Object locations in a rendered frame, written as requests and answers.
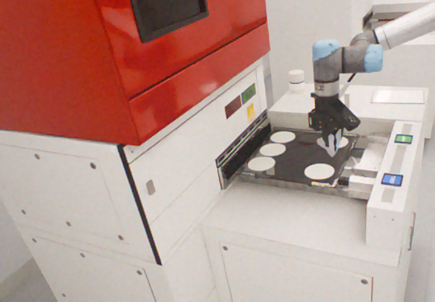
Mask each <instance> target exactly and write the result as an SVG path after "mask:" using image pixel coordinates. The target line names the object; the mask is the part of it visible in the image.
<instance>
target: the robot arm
mask: <svg viewBox="0 0 435 302"><path fill-rule="evenodd" d="M433 31H435V2H432V3H430V4H428V5H425V6H423V7H421V9H417V10H415V11H413V12H411V13H408V14H405V15H403V16H401V17H398V18H397V19H395V20H393V21H391V22H389V23H386V24H384V25H382V26H379V27H377V28H375V30H371V31H370V32H368V33H359V34H357V35H356V36H354V37H353V39H352V41H351V43H350V45H349V46H348V47H340V46H339V41H338V40H336V39H322V40H320V41H317V42H314V44H313V45H312V63H313V78H314V92H312V93H311V97H312V98H314V104H315V108H313V109H311V112H309V113H308V125H309V127H310V128H312V129H313V130H315V131H322V137H321V138H318V144H319V145H320V146H322V147H323V148H324V149H327V151H328V153H329V155H330V156H334V155H335V153H336V152H337V151H338V148H339V145H340V141H341V139H342V136H343V128H344V127H345V128H346V129H347V131H349V132H350V131H352V130H353V129H355V128H358V127H359V125H360V123H361V121H360V119H359V118H358V117H357V116H355V115H354V114H353V113H352V112H351V111H350V109H349V108H348V107H347V106H345V105H344V104H343V103H342V102H341V101H340V99H339V92H340V82H339V74H357V73H368V74H370V73H372V72H380V71H381V69H382V68H383V53H384V52H385V51H388V50H391V49H392V48H394V47H397V46H400V45H402V44H404V43H407V42H409V41H412V40H414V39H415V38H417V37H419V36H423V35H425V34H427V33H431V32H433ZM310 117H311V124H310Z"/></svg>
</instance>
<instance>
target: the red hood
mask: <svg viewBox="0 0 435 302"><path fill-rule="evenodd" d="M267 20H268V18H267V10H266V0H0V128H5V129H6V130H17V131H25V132H31V133H39V134H50V135H58V136H64V137H76V138H83V139H90V140H91V141H103V142H109V143H116V144H126V145H134V146H140V145H142V144H143V143H145V142H146V141H148V139H149V138H151V137H152V136H155V135H156V134H157V133H158V132H160V131H161V130H162V129H164V128H165V127H167V126H168V125H169V124H170V123H172V122H174V121H176V119H177V118H179V117H180V116H182V115H183V114H185V113H186V112H188V111H189V110H190V109H191V108H192V107H194V106H195V105H197V104H198V103H199V102H201V101H203V100H204V99H205V98H207V97H208V96H209V95H210V94H212V93H213V92H216V91H217V89H219V88H220V87H221V86H222V85H225V84H226V83H228V82H229V81H231V79H232V78H234V77H235V76H237V75H238V74H240V73H241V72H242V71H244V69H246V68H247V67H249V66H250V65H251V64H253V63H256V62H257V61H258V60H259V59H260V58H261V57H262V56H264V55H266V54H268V53H269V52H270V35H269V27H268V21H267Z"/></svg>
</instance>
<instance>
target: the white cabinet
mask: <svg viewBox="0 0 435 302"><path fill-rule="evenodd" d="M425 128H426V123H425V127H424V131H423V139H422V144H421V148H420V153H419V158H418V162H417V166H416V174H415V178H414V183H413V188H412V195H411V200H410V204H409V208H408V213H407V217H406V222H405V229H404V234H403V238H402V246H401V250H400V255H398V263H397V267H396V268H393V267H390V266H383V265H378V264H374V263H370V262H363V261H359V259H352V258H348V257H343V256H340V255H333V254H329V253H324V252H317V251H313V250H309V248H302V247H298V246H293V245H287V244H283V243H279V242H274V241H267V240H263V238H257V237H252V236H248V235H243V234H237V233H233V232H229V231H222V230H218V229H217V228H213V227H207V226H202V225H200V226H201V230H202V234H203V237H204V241H205V244H206V247H207V254H208V257H209V261H210V264H211V271H212V274H213V277H214V281H215V285H216V288H217V295H218V298H219V302H403V300H404V296H405V286H406V280H407V276H408V270H409V261H410V260H411V255H412V246H413V240H414V233H415V225H416V209H417V202H418V193H419V186H420V178H421V169H422V162H423V146H424V136H425Z"/></svg>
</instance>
